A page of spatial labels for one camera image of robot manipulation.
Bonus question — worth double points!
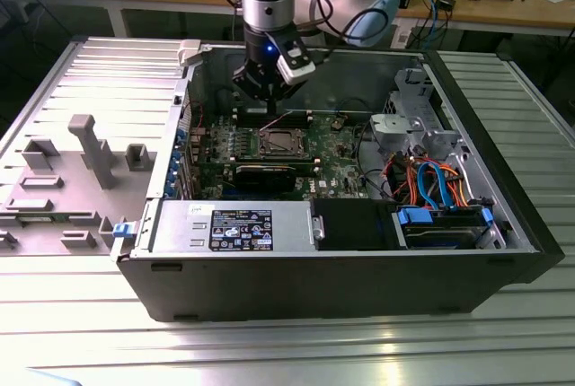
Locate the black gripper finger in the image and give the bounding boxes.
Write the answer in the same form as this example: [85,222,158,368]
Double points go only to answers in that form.
[232,61,273,114]
[271,77,309,114]

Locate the thin wire locking lever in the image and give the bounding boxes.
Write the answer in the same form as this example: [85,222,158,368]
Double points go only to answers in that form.
[260,111,296,131]

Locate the silver CPU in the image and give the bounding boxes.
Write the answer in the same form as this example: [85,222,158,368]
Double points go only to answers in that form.
[268,133,293,151]

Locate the metal socket cover frame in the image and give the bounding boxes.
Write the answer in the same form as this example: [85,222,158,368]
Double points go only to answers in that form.
[260,127,301,156]

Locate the RAM slot white clips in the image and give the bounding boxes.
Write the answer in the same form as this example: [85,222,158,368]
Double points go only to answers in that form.
[232,107,314,116]
[232,115,314,126]
[197,163,320,176]

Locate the CPU socket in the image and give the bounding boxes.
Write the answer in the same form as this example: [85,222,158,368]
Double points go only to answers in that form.
[254,126,303,158]

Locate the pale grey case latch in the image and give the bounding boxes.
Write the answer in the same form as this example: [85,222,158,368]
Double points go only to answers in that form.
[177,39,204,68]

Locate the green motherboard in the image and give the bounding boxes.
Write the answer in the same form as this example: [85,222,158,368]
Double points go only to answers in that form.
[187,110,375,202]

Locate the black graphics card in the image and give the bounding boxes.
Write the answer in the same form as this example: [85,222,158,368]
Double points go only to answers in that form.
[232,162,298,195]

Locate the metal drive cage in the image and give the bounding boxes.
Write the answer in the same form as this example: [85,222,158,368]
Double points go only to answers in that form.
[368,66,471,167]

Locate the small white labelled box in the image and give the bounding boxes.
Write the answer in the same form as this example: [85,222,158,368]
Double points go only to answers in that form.
[392,26,413,49]

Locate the black plastic shroud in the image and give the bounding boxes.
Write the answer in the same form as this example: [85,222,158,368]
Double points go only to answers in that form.
[311,199,400,252]

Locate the grey power supply unit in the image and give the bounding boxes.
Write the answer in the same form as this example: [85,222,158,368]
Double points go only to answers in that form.
[150,199,315,255]

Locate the blue case latch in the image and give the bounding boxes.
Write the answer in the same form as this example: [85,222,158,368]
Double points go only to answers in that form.
[113,221,137,241]

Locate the black open PC case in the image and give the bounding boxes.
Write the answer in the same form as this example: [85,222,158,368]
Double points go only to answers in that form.
[110,37,566,324]

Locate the grey parts rack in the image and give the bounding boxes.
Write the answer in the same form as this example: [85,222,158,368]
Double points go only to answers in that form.
[0,113,159,258]

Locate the hard disk blue carrier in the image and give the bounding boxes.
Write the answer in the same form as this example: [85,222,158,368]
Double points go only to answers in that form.
[392,205,496,251]

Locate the green RAM stick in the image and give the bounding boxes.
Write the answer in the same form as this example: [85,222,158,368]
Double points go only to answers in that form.
[17,214,58,225]

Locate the pale blue rounded object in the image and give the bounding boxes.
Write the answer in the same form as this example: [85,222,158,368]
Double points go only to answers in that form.
[24,366,84,386]

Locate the white camera black bracket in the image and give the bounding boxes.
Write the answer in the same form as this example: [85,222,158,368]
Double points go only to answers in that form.
[264,31,316,87]

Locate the black cable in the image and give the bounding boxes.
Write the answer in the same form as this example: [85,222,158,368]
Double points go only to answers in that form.
[353,121,397,202]

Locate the red orange wire bundle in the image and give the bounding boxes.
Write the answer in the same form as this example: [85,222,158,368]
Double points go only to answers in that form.
[382,152,421,204]

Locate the blue data wire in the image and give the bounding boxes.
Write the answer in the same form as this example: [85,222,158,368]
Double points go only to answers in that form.
[416,157,456,211]

